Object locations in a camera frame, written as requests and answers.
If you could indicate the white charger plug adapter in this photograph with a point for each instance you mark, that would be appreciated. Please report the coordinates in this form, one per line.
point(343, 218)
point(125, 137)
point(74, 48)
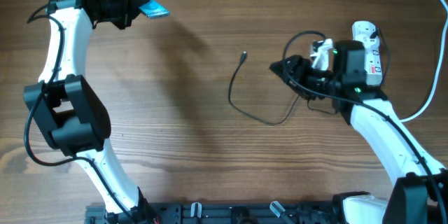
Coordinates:
point(369, 44)

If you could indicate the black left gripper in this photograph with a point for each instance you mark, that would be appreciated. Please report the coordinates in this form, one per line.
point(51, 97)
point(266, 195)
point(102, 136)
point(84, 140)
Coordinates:
point(130, 3)

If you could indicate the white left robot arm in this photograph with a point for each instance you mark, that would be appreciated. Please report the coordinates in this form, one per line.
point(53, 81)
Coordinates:
point(71, 117)

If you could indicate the white power strip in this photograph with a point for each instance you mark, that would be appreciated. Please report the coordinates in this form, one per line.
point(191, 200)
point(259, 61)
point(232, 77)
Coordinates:
point(372, 59)

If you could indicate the Galaxy S25 smartphone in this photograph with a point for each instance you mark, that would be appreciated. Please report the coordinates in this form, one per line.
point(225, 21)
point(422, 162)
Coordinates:
point(152, 9)

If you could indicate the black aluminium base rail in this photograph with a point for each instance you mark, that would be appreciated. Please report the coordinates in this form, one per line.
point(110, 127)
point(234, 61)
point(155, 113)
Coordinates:
point(197, 213)

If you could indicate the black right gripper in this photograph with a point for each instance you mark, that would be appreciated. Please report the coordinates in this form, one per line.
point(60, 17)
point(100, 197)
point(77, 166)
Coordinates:
point(298, 61)

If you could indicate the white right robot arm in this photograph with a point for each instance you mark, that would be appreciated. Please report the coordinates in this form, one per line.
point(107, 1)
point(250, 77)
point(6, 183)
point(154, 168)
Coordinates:
point(419, 181)

